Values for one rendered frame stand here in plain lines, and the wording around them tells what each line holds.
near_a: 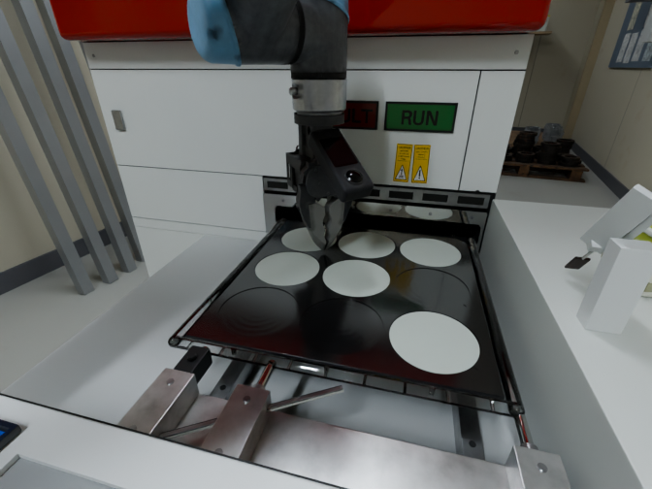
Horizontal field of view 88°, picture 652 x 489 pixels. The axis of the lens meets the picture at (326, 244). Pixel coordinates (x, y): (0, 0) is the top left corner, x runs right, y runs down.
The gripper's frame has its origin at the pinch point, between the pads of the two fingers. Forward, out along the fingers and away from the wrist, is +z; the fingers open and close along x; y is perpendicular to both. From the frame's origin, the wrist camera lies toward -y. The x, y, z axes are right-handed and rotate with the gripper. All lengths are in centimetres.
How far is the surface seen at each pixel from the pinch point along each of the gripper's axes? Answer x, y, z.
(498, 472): 2.2, -36.0, 3.9
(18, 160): 81, 170, 15
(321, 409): 10.8, -20.3, 9.9
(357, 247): -6.0, -0.3, 1.9
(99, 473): 29.1, -27.5, -4.1
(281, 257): 6.9, 2.4, 1.9
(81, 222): 66, 173, 52
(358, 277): -1.2, -8.4, 1.9
